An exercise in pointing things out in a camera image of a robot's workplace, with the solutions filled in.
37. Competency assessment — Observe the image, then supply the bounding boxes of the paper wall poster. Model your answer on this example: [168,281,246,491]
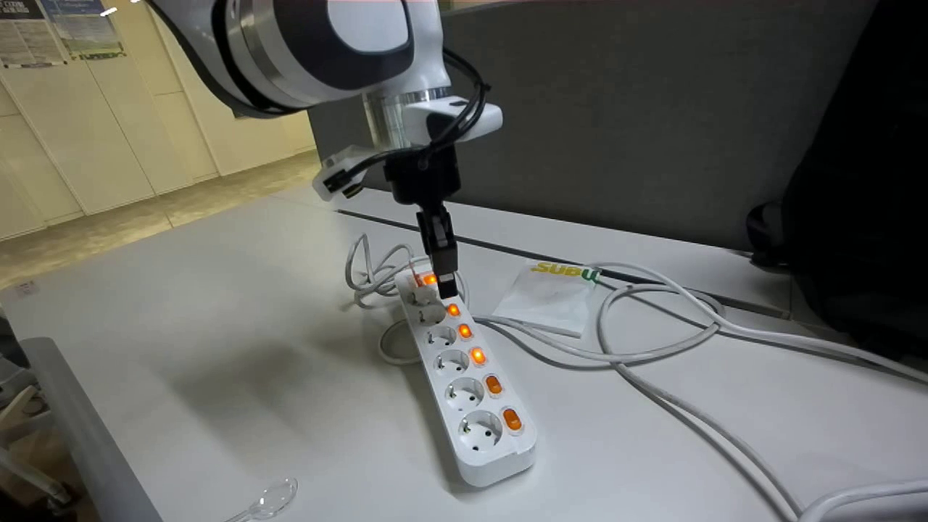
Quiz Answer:
[0,0,129,69]

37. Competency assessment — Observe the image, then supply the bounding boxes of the long white cable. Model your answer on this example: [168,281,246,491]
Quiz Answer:
[475,255,928,522]

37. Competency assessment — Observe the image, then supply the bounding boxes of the black office chair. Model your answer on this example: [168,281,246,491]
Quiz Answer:
[745,0,928,364]

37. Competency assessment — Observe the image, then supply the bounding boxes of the black camera cable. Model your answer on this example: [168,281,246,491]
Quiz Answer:
[332,48,497,190]

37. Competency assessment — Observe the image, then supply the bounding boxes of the flat clear plastic bag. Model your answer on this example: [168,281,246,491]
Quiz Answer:
[485,259,609,342]

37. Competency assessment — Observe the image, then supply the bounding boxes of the white six-socket power strip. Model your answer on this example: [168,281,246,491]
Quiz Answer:
[395,266,543,493]

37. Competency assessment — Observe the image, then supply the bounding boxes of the beige cabinet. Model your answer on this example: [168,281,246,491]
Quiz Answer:
[0,0,321,246]

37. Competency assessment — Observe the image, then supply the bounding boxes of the coiled white power strip cord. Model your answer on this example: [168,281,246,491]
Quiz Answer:
[336,229,430,372]

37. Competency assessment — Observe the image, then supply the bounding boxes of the clear plastic spoon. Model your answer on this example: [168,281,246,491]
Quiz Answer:
[224,475,301,522]

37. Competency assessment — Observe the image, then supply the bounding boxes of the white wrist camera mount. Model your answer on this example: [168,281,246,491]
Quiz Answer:
[310,94,507,204]

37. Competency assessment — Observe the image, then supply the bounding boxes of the gray partition panel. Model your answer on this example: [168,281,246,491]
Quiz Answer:
[308,0,900,255]

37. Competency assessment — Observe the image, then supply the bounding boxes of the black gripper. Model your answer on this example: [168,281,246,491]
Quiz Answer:
[384,143,468,300]

